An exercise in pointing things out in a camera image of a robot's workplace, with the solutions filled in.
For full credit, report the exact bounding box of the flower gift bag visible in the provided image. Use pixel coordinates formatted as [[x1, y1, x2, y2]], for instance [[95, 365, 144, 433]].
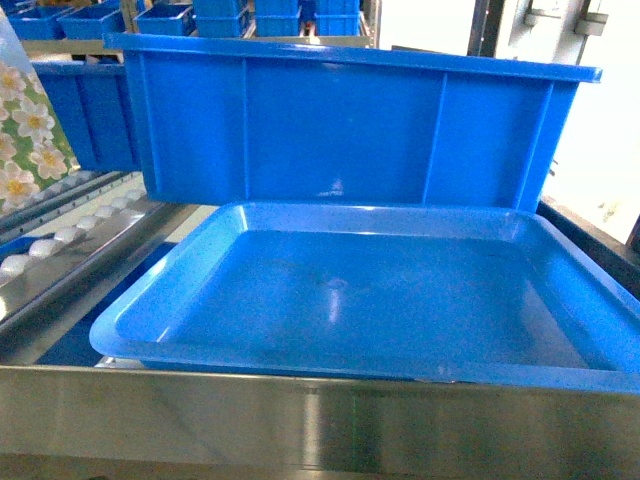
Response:
[[1, 13, 80, 216]]

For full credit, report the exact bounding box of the blue crate at left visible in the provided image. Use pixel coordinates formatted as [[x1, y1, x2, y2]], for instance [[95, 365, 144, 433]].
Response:
[[34, 62, 141, 172]]

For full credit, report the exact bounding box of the large blue crate behind tray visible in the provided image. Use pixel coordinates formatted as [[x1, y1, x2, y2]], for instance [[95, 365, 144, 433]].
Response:
[[105, 33, 602, 211]]

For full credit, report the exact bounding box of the shallow blue plastic tray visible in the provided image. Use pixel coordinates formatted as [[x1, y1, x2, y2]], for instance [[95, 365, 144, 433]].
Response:
[[90, 202, 639, 394]]

